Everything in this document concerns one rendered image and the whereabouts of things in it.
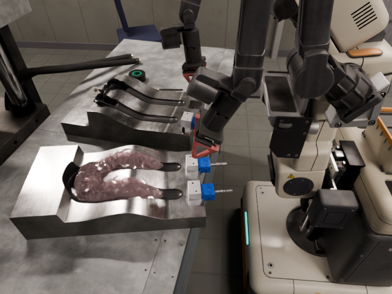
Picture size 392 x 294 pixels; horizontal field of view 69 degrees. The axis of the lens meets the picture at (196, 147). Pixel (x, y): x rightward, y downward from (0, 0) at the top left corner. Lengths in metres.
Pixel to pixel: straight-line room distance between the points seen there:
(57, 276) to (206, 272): 0.96
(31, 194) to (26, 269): 0.19
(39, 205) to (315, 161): 0.83
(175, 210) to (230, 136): 1.58
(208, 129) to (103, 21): 3.05
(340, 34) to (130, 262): 0.76
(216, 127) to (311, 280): 0.93
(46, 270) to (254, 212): 1.00
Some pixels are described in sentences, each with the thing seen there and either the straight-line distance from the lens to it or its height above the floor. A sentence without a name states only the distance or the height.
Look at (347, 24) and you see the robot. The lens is 0.77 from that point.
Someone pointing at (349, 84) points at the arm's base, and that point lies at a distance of 0.68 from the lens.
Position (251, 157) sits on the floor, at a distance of 2.18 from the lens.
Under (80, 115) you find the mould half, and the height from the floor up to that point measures 0.86.
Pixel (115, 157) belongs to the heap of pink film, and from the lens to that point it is 0.90.
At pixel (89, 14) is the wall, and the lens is 3.69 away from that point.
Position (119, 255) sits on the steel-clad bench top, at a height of 0.80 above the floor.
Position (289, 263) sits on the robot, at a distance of 1.44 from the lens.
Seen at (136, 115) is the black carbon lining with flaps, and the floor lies 0.88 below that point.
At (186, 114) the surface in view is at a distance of 1.03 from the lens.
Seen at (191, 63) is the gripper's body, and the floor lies 1.06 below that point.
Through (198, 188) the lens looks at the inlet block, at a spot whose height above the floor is 0.88.
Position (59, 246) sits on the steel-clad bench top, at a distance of 0.91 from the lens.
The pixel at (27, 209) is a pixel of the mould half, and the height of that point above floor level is 0.91.
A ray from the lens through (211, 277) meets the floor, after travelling 1.66.
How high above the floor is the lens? 1.54
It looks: 44 degrees down
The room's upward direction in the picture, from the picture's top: straight up
